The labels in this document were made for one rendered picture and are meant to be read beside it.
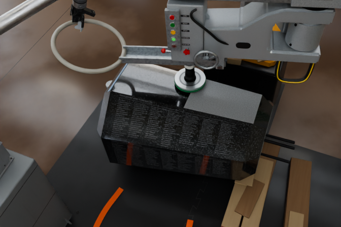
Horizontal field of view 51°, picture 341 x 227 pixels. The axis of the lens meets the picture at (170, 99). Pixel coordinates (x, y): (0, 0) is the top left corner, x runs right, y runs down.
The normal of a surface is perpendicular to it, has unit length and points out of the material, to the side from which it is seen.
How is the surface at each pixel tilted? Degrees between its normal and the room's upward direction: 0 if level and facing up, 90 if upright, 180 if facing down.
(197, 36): 90
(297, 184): 0
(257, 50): 90
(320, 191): 0
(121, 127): 45
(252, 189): 0
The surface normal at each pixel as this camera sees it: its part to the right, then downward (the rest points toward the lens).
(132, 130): -0.28, 0.06
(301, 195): -0.06, -0.64
